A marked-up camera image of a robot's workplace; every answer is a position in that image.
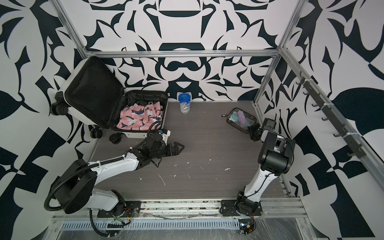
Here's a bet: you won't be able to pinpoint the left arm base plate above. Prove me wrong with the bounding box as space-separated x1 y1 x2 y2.
97 201 142 218

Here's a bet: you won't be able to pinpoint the clear bottle blue cap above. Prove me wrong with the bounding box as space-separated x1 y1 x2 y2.
178 93 191 114

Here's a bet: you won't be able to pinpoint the pink patterned shorts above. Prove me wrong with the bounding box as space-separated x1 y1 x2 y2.
117 102 164 131

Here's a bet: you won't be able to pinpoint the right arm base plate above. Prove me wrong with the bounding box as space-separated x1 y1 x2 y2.
219 200 263 217

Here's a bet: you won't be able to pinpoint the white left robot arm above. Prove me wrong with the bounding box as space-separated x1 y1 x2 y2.
44 130 185 216

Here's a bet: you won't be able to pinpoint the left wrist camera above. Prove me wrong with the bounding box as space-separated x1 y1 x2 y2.
159 129 171 145

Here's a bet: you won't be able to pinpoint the white suitcase black lining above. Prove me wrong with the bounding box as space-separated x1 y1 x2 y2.
50 57 168 144

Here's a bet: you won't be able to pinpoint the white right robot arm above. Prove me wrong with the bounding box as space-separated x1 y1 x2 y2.
237 118 296 207

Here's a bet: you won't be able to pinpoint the black corrugated cable hose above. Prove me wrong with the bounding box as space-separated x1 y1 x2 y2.
88 208 133 238

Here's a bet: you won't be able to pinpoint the clear toiletry pouch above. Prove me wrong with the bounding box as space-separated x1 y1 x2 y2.
222 108 257 134

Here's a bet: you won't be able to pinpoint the small green circuit board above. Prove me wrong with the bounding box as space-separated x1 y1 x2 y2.
239 218 256 235

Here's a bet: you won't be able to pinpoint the black wall hook rack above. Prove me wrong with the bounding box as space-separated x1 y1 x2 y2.
297 72 367 159

